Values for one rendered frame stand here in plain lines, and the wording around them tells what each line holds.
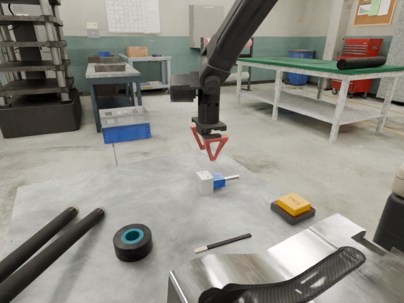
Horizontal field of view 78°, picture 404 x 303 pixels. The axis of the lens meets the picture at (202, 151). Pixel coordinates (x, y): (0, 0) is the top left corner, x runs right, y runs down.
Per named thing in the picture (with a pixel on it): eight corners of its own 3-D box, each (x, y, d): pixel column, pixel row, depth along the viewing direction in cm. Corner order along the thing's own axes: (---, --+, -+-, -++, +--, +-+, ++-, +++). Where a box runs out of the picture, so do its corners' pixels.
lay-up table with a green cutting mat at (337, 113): (275, 100, 559) (281, 50, 517) (386, 132, 360) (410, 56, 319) (231, 104, 514) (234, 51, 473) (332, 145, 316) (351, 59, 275)
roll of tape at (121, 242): (112, 265, 51) (109, 252, 50) (118, 237, 58) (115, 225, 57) (152, 260, 52) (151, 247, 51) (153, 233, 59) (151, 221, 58)
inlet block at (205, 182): (234, 180, 82) (235, 165, 80) (241, 187, 78) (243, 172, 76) (196, 187, 78) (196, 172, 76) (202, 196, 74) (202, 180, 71)
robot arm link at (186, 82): (221, 79, 54) (218, 51, 58) (167, 79, 53) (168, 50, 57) (216, 112, 65) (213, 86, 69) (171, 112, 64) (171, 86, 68)
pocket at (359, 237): (359, 243, 49) (364, 229, 48) (389, 263, 45) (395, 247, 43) (345, 252, 47) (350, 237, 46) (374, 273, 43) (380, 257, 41)
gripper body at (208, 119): (204, 135, 63) (204, 106, 60) (190, 123, 72) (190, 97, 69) (227, 132, 65) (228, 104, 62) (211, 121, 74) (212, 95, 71)
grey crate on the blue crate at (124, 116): (145, 115, 366) (143, 105, 360) (150, 123, 331) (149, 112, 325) (100, 119, 346) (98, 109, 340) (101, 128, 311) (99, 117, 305)
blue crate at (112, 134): (146, 128, 375) (145, 115, 366) (151, 138, 340) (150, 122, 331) (103, 134, 355) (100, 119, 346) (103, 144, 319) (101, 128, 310)
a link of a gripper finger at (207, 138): (204, 166, 65) (204, 131, 61) (195, 155, 71) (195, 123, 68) (228, 162, 68) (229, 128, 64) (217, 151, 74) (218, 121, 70)
